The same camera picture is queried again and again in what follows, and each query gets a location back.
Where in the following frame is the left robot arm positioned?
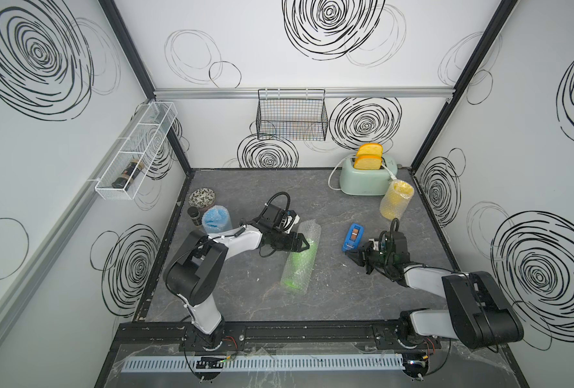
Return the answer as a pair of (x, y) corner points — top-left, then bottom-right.
(162, 205), (311, 337)

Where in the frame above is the bubble wrap sheet stack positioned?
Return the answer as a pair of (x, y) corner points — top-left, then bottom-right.
(280, 220), (322, 294)

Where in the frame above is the green plastic wine glass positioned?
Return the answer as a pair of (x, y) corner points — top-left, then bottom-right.
(281, 243), (317, 294)

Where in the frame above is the blue tape dispenser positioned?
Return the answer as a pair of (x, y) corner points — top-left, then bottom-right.
(342, 223), (364, 252)

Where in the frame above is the black wire basket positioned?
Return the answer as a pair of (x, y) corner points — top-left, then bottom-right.
(255, 88), (329, 142)

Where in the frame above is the white toaster cable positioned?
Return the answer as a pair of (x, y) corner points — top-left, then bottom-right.
(327, 156), (353, 192)

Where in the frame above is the dark spice bottle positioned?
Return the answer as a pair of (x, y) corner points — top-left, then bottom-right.
(187, 206), (202, 226)

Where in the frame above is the back toast slice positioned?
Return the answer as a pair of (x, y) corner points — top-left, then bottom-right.
(356, 143), (384, 158)

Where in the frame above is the front toast slice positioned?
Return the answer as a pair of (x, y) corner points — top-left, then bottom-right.
(353, 155), (383, 171)

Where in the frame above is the patterned small bowl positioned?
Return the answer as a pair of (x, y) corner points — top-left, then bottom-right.
(188, 188), (217, 213)

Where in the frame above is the white slotted cable duct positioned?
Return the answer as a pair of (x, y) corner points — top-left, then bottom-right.
(121, 354), (405, 373)

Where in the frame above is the mint green toaster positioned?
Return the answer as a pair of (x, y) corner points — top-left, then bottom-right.
(339, 155), (398, 197)

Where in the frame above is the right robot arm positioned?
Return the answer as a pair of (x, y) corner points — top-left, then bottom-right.
(342, 228), (525, 349)

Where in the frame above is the dark bottle in shelf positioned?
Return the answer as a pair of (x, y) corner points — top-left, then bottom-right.
(112, 160), (144, 190)

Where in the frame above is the toast slice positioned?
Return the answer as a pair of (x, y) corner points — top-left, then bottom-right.
(356, 143), (384, 158)
(353, 155), (383, 171)

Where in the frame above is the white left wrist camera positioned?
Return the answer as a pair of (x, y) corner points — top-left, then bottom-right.
(280, 210), (300, 234)

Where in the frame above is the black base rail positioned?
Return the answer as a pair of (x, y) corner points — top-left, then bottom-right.
(109, 317), (450, 352)

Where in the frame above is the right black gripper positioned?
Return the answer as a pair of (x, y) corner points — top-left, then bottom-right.
(344, 240), (392, 274)

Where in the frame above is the white wire shelf basket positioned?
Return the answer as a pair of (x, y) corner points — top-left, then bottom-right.
(95, 101), (177, 200)

